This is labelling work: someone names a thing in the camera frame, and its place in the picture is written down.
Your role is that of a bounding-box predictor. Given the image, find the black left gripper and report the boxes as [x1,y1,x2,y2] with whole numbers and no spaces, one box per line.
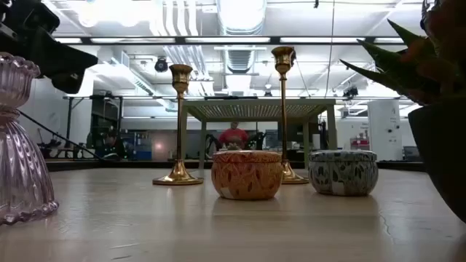
[0,0,99,95]

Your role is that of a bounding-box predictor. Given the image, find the pink ribbed glass candle holder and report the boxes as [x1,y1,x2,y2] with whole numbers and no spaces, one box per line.
[0,52,60,226]

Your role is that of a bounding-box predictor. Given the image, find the medium brass candlestick holder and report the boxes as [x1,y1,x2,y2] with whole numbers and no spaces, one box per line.
[152,64,205,186]

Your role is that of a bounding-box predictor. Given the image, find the orange patterned candle tin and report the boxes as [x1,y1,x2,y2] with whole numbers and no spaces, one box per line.
[210,149,284,202]

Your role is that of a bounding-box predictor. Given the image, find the tall brass candlestick holder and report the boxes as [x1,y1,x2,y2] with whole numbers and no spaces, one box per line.
[271,46,310,185]

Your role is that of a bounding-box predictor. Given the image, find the blue white floral candle tin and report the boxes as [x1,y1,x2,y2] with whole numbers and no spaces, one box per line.
[307,149,380,198]

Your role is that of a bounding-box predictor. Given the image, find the person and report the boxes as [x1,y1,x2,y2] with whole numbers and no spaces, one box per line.
[95,130,127,162]
[218,121,250,151]

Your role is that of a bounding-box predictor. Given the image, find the black ceiling spotlight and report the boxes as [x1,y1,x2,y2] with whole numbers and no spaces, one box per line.
[341,85,360,100]
[154,57,170,74]

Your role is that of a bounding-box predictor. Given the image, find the blue storage bins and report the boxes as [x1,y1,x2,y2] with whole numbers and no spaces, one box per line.
[119,131,153,162]

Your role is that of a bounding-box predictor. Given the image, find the green perforated metal shelf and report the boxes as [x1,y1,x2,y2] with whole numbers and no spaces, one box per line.
[177,98,338,175]

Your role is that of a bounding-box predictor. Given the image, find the green succulent plant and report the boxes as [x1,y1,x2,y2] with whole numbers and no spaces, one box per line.
[339,0,466,107]

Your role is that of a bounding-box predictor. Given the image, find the black plant pot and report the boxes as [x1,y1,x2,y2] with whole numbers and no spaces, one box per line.
[407,100,466,223]

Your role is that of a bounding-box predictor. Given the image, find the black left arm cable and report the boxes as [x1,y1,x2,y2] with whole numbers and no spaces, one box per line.
[17,108,107,162]

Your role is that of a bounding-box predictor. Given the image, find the black aluminium table frame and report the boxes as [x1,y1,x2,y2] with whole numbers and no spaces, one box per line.
[44,159,427,173]

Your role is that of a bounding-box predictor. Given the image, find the silver ventilation duct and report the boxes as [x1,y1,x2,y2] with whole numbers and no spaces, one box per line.
[216,0,268,36]

